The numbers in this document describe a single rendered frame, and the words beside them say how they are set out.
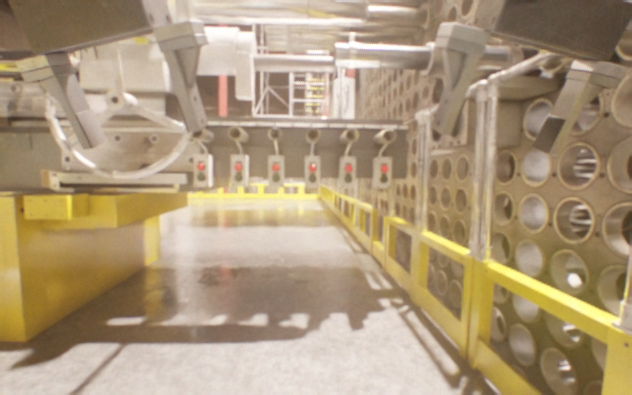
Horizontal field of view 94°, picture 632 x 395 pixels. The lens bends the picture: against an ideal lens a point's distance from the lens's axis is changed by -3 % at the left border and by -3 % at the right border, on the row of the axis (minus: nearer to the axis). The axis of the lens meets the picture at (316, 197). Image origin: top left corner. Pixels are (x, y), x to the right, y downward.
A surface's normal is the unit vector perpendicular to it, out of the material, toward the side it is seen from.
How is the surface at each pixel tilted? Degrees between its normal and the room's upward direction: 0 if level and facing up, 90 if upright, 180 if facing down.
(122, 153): 90
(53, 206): 90
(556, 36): 113
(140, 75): 90
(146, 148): 90
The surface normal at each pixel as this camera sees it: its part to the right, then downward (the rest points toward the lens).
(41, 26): -0.07, 0.47
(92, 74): 0.06, 0.08
